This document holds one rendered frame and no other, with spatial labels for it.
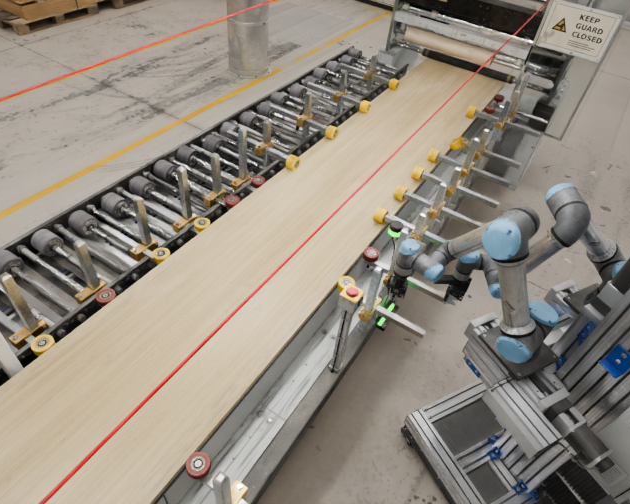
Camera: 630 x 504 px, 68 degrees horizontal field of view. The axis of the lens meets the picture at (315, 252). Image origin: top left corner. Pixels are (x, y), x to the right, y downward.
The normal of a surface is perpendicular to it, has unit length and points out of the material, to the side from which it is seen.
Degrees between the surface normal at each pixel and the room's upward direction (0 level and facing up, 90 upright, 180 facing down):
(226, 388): 0
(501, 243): 83
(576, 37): 90
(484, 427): 0
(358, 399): 0
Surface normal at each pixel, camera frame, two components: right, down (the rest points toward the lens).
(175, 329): 0.09, -0.71
